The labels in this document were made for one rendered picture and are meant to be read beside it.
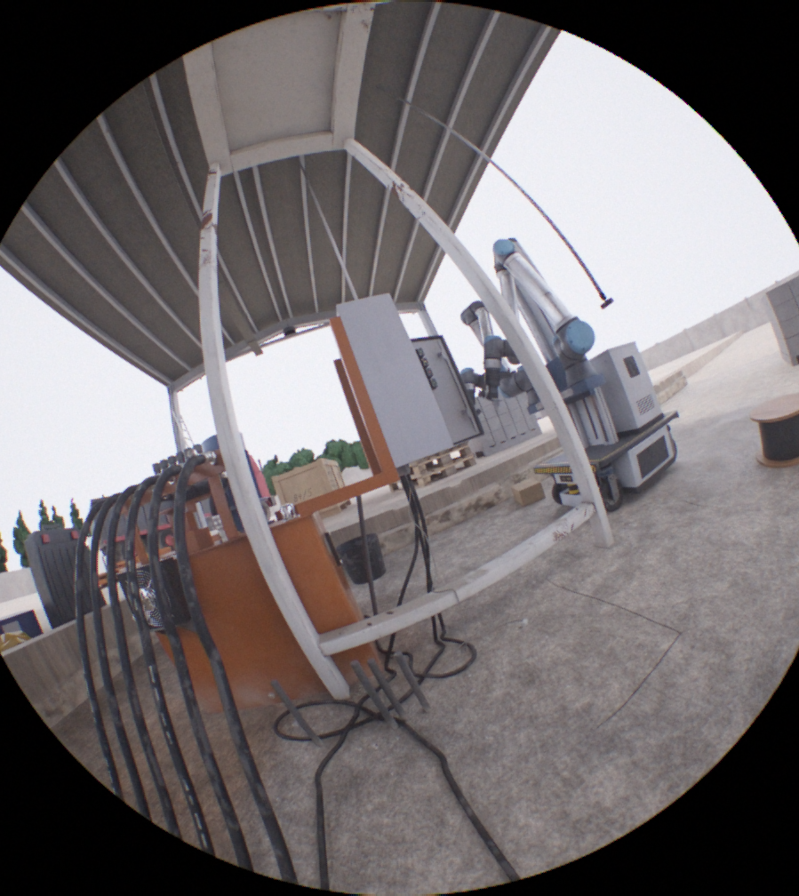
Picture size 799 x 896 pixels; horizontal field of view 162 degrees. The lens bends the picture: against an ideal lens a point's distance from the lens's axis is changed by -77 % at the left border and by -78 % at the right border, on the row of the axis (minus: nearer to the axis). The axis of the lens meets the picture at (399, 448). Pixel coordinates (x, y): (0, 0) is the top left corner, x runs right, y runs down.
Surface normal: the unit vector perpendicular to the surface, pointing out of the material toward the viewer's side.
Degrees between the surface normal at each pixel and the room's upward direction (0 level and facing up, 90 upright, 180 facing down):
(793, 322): 90
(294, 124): 180
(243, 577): 90
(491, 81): 172
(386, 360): 90
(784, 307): 90
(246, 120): 180
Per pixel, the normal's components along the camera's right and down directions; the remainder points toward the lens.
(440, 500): 0.16, -0.16
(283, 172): 0.22, 0.97
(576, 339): -0.29, 0.14
